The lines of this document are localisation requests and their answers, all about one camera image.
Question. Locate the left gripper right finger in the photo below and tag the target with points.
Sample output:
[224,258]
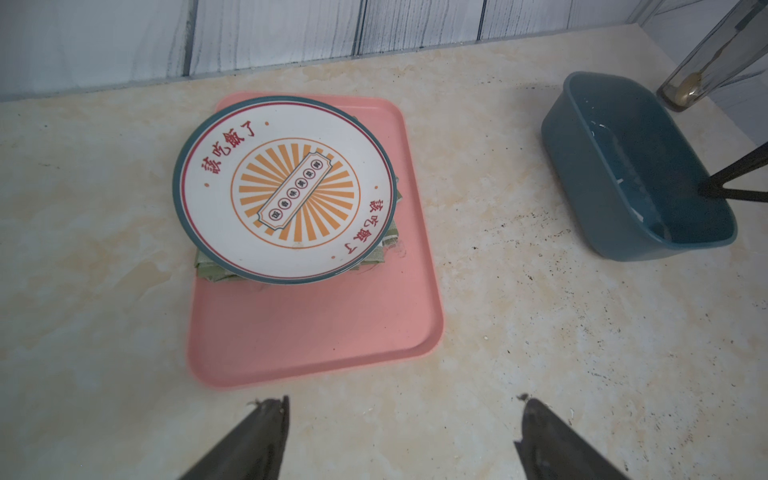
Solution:
[551,449]

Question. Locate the teal storage box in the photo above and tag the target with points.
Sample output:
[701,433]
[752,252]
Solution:
[629,174]

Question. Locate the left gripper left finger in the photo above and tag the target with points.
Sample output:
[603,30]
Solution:
[254,449]

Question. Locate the pink plastic tray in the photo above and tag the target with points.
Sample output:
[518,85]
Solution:
[242,333]

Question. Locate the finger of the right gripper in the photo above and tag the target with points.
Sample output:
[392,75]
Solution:
[735,194]
[750,162]

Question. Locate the white plate orange sunburst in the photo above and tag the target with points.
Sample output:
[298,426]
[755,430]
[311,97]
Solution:
[284,190]

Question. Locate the green checked cloth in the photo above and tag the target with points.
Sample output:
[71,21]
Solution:
[210,267]

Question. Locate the olive drinking glass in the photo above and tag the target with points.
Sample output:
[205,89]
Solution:
[735,43]

